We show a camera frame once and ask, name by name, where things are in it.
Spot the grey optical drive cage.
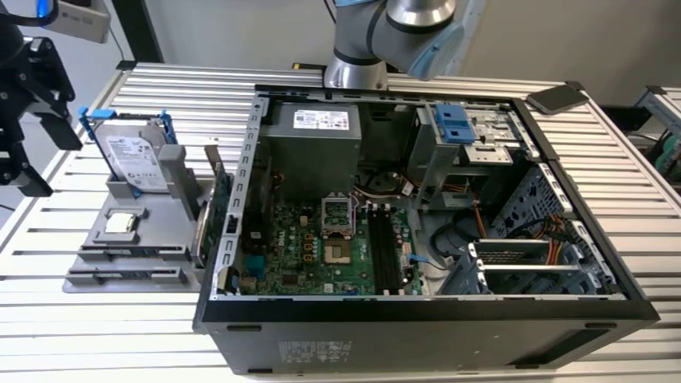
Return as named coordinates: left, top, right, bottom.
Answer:
left=407, top=104, right=526, bottom=208

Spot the blue RAM stick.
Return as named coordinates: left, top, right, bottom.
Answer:
left=91, top=270, right=182, bottom=281
left=104, top=247, right=188, bottom=257

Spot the silver CPU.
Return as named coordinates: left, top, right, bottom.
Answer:
left=104, top=213, right=140, bottom=233

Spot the orange yellow wire bundle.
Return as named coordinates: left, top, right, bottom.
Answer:
left=542, top=215, right=567, bottom=267

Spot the grey parts rack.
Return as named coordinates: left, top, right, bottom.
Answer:
left=62, top=144, right=207, bottom=294

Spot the black PC case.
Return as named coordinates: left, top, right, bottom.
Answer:
left=192, top=83, right=662, bottom=376

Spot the hard disk in blue carrier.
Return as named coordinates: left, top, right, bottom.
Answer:
left=78, top=106, right=178, bottom=196

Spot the green graphics card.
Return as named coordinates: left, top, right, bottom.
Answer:
left=192, top=137, right=235, bottom=268

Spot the black CPU cooler fan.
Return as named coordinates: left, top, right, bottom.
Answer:
left=355, top=169, right=416, bottom=199

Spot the adjacent metal slat table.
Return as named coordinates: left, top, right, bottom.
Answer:
left=632, top=85, right=681, bottom=180

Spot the green circuit board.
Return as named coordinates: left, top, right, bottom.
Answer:
left=652, top=133, right=681, bottom=180

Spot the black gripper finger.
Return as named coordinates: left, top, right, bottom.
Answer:
left=10, top=37, right=84, bottom=152
left=0, top=138, right=56, bottom=198

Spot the thin locking lever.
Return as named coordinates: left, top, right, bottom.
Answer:
left=348, top=194, right=362, bottom=239

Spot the black cable loop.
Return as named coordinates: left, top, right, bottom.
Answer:
left=430, top=223, right=475, bottom=264

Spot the metal socket cover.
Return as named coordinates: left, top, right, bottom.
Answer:
left=320, top=193, right=356, bottom=237

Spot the black upright post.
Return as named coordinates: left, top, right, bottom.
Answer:
left=111, top=0, right=167, bottom=71

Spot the blue drive latch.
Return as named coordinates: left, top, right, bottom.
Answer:
left=434, top=104, right=475, bottom=144

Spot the grey metal disk bay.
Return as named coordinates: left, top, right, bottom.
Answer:
left=442, top=237, right=622, bottom=296

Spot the green motherboard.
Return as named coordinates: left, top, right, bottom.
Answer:
left=239, top=199, right=427, bottom=296

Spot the grey power supply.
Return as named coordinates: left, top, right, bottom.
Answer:
left=260, top=101, right=364, bottom=200

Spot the flat dark grey device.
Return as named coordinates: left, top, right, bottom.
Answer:
left=526, top=84, right=590, bottom=115

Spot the thin orange wire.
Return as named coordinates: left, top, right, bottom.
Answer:
left=472, top=199, right=487, bottom=240

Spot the CPU socket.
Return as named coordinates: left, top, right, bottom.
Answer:
left=322, top=235, right=356, bottom=267

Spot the blue expansion slot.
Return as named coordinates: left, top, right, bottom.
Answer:
left=243, top=255, right=267, bottom=278

